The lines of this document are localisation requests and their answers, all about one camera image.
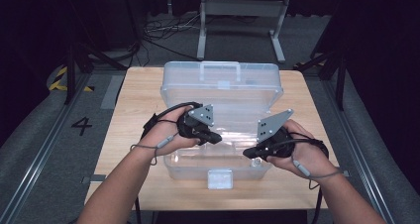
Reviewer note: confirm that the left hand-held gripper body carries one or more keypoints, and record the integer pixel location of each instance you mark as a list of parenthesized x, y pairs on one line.
[(194, 125)]

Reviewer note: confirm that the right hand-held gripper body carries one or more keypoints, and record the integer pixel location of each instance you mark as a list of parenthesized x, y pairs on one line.
[(277, 143)]

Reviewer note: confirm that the clear plastic storage box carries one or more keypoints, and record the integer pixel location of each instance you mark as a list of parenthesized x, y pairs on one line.
[(228, 95)]

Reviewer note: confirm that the person's right hand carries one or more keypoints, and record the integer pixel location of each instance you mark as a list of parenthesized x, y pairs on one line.
[(307, 158)]

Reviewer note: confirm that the person's left hand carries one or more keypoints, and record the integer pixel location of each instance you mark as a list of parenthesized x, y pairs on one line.
[(161, 138)]

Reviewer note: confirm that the black metal stand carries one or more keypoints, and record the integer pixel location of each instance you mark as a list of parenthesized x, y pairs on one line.
[(71, 72), (340, 72)]

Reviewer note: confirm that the white metal stand frame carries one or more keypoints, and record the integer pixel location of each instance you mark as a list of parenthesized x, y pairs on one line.
[(242, 7)]

